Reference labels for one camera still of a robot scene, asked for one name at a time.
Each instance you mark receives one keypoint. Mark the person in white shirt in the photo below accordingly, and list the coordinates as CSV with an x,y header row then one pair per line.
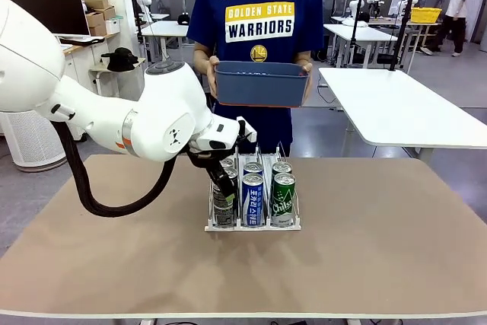
x,y
456,1

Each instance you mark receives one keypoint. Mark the person's right forearm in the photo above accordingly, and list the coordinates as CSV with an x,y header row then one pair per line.
x,y
201,66

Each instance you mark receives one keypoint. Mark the black beverage can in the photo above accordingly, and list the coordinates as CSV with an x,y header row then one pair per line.
x,y
231,171
227,161
221,212

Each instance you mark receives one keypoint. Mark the green Chilsung soda can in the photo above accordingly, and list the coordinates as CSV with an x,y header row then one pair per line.
x,y
282,167
283,203

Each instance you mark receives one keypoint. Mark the black stand pole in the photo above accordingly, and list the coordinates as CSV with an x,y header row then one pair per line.
x,y
403,28

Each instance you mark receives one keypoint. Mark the small white box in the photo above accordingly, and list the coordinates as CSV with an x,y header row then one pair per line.
x,y
113,25

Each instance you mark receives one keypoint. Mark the black cap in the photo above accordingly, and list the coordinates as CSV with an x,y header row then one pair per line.
x,y
119,59

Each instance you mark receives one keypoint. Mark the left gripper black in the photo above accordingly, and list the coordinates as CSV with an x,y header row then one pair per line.
x,y
203,159

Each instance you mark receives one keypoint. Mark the blue plastic bin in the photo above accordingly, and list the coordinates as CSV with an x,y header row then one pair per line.
x,y
262,89

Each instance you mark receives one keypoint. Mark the yellow plastic crate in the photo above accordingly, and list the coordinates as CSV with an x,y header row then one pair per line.
x,y
426,14

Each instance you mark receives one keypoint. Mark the white air purifier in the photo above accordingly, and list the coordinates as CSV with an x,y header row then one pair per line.
x,y
26,142

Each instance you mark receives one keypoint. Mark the black computer monitor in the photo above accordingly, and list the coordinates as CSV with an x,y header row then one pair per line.
x,y
45,9

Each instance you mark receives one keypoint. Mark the blue Pocari Sweat can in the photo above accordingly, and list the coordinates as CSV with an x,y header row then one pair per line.
x,y
253,167
253,203

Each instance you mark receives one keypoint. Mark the person's left forearm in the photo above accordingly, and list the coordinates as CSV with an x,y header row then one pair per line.
x,y
304,56

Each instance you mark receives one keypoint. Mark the brown cardboard box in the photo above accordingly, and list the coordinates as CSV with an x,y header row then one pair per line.
x,y
98,30
108,13
95,0
95,18

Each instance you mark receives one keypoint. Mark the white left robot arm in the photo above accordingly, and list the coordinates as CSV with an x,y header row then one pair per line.
x,y
163,112

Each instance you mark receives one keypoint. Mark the white rolling side table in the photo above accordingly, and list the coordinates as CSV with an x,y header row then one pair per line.
x,y
100,70

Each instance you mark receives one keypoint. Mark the white cabinet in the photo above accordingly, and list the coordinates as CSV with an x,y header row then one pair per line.
x,y
81,58

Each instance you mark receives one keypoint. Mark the white background table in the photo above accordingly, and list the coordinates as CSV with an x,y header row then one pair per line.
x,y
357,32
167,28

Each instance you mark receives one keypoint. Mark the white rounded table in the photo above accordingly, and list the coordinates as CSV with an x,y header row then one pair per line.
x,y
399,112

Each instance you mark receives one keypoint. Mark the person's left hand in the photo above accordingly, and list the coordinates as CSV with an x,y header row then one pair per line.
x,y
309,77

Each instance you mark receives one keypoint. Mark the person's right hand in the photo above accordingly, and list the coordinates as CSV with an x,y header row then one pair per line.
x,y
212,74

